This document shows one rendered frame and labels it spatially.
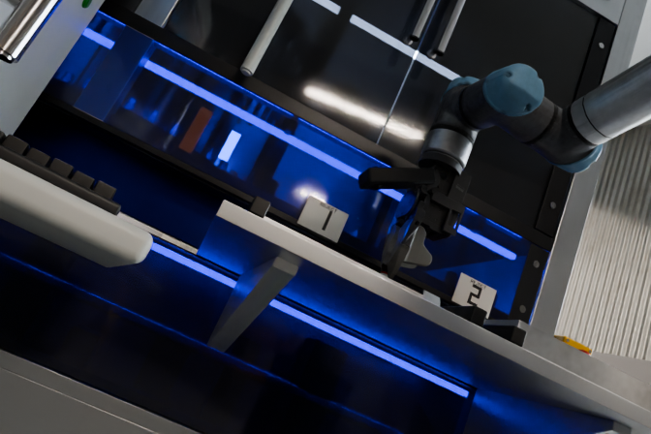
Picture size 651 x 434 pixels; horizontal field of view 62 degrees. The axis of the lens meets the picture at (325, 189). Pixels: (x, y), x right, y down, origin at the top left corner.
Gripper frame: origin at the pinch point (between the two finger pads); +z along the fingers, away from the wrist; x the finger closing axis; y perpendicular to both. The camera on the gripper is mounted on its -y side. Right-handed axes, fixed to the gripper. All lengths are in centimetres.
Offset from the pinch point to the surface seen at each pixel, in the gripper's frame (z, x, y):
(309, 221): -6.2, 19.7, -10.6
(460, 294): -6.9, 19.7, 22.7
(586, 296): -101, 236, 218
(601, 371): 3.6, -17.8, 25.4
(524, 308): -10.2, 19.6, 36.7
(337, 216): -9.6, 19.7, -6.1
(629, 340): -76, 201, 226
